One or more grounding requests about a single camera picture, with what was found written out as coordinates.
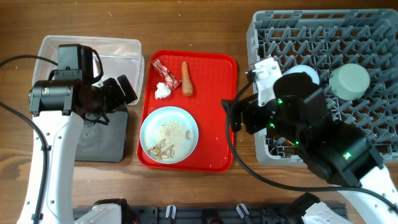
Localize white tissue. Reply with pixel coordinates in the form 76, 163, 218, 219
155, 82, 171, 100

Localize red candy wrapper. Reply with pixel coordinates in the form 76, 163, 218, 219
152, 58, 182, 90

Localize orange carrot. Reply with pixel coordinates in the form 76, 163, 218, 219
182, 61, 193, 96

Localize light blue plate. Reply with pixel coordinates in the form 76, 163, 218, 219
140, 106, 199, 165

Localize light blue bowl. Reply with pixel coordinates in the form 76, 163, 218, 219
283, 65, 320, 85

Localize green bowl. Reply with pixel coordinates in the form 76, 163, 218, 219
329, 63, 370, 100

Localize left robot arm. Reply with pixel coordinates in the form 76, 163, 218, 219
18, 44, 137, 223

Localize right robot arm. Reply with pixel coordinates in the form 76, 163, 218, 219
221, 73, 397, 223

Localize grey dishwasher rack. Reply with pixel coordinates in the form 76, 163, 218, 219
246, 9, 397, 162

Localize clear plastic bin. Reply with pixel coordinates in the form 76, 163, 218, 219
38, 35, 145, 96

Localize red serving tray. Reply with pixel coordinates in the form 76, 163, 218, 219
137, 50, 238, 173

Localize black plastic tray bin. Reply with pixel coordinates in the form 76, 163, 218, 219
75, 107, 128, 162

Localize food scraps on plate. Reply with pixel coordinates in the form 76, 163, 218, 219
144, 120, 194, 163

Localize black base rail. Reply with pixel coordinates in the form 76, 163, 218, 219
131, 203, 302, 224

